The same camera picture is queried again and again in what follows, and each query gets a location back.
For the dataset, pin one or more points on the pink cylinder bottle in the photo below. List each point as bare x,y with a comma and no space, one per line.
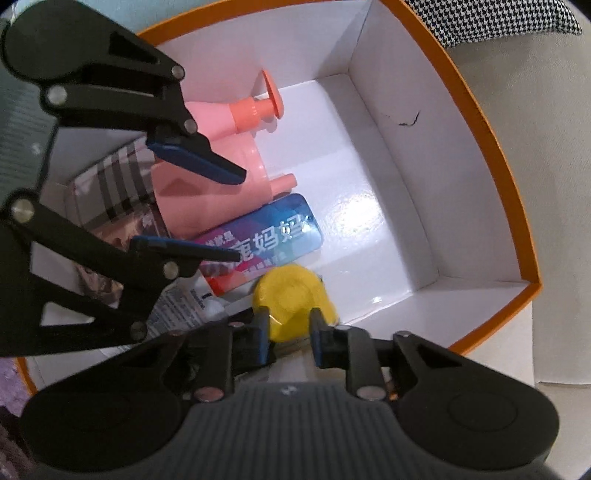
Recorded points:
217,203

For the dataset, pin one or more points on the white peach print tube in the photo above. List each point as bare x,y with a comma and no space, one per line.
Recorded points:
184,300

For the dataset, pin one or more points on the light blue pillow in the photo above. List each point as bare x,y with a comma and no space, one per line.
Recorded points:
152,13

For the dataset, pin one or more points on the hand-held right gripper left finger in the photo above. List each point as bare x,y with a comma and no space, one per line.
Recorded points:
262,337

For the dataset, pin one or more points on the orange cardboard box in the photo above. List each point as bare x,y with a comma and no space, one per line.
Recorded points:
392,184

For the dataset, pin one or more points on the pink pump bottle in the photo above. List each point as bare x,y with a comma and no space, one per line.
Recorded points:
249,115

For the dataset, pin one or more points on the yellow tape measure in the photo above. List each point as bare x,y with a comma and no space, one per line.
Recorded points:
291,295

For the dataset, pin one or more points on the houndstooth pillow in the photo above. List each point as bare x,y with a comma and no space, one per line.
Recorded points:
508,18

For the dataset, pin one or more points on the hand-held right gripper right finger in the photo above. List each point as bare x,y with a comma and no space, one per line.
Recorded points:
321,339

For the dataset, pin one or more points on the beige sofa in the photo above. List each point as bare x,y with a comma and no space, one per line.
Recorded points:
545,138

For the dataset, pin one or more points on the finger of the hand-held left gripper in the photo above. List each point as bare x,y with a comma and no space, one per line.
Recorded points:
184,249
198,154

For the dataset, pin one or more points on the purple fuzzy blanket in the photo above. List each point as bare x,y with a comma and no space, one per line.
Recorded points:
9,378

